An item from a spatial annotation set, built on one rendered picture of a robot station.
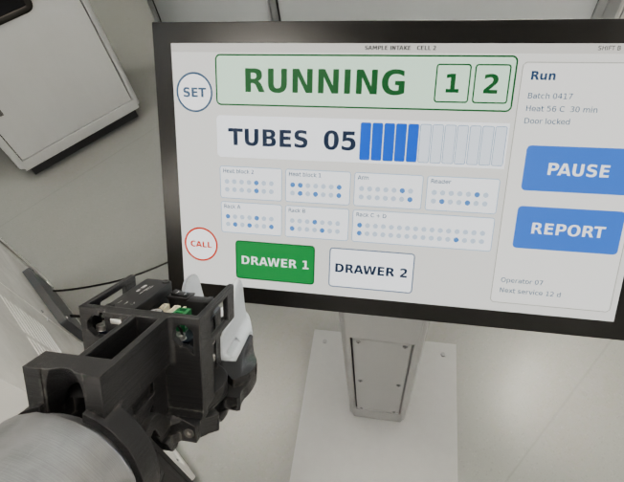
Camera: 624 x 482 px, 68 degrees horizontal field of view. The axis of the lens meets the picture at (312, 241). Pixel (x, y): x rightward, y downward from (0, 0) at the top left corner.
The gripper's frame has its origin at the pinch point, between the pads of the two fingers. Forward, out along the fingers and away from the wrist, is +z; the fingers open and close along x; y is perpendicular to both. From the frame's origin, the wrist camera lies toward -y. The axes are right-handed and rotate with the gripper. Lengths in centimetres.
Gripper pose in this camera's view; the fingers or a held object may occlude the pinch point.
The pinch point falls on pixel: (231, 322)
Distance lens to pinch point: 41.0
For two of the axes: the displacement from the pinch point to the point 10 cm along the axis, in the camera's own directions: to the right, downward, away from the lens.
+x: -9.8, -0.7, 1.7
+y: 0.2, -9.6, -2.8
